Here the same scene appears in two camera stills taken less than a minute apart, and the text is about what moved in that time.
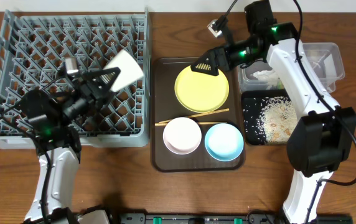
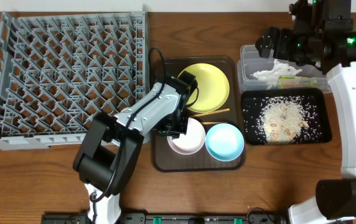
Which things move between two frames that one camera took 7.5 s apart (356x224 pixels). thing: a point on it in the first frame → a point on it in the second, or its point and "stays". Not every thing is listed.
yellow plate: [201, 92] stays
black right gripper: [211, 63] → [283, 36]
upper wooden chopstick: [222, 111] stays
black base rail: [262, 218] stays
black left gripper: [91, 90] → [172, 128]
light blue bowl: [224, 142] stays
